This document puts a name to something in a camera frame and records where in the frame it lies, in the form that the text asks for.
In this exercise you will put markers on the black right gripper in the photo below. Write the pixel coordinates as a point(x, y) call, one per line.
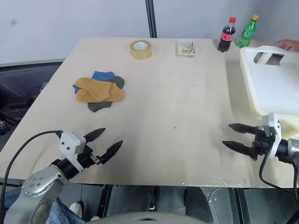
point(261, 144)

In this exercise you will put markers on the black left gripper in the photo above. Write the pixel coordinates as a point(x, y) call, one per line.
point(87, 158)

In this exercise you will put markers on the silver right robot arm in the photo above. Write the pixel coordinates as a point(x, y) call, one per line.
point(292, 149)

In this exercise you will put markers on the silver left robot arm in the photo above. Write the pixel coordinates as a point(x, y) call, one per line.
point(35, 184)

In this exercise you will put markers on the white plastic bin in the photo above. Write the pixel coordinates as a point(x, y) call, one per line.
point(271, 88)

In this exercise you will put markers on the clear plastic box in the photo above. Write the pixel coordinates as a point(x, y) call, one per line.
point(187, 45)

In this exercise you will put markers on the bystander bare hand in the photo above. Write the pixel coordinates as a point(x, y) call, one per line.
point(290, 44)

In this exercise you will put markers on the dark grey sock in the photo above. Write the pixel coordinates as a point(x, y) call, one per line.
point(119, 81)
point(99, 107)

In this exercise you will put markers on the mustard yellow sock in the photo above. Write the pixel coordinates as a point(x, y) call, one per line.
point(93, 88)
point(116, 94)

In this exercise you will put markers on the black table leg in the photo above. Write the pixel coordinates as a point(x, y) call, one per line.
point(240, 205)
point(104, 200)

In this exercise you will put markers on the blue sock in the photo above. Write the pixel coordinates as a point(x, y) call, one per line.
point(102, 75)
point(75, 89)

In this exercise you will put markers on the white shoe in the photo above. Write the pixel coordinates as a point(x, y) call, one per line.
point(76, 208)
point(95, 218)

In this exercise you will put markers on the dark rounded shape under table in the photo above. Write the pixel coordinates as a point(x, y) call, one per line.
point(198, 205)

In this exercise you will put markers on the blue jeans leg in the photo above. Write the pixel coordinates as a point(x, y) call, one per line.
point(56, 212)

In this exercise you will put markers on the grey rounded robot body shape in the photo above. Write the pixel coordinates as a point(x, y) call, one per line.
point(144, 218)

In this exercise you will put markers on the black keyboard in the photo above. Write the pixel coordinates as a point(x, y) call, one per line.
point(5, 127)

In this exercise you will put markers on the brown packing tape roll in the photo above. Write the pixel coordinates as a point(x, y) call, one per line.
point(140, 52)

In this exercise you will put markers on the cola bottle red cap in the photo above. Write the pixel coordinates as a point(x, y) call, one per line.
point(226, 37)

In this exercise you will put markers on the colourful small pins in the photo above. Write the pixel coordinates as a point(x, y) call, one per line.
point(187, 51)

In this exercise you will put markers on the green soda bottle yellow cap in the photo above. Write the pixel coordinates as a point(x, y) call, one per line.
point(247, 33)

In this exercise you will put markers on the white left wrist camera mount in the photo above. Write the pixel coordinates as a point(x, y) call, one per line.
point(70, 144)

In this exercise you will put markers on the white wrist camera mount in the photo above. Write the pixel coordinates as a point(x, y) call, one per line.
point(271, 122)
point(70, 144)

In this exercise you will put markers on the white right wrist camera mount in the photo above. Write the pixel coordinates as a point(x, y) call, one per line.
point(271, 122)

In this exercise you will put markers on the black vertical metal post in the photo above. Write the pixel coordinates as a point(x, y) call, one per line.
point(151, 18)

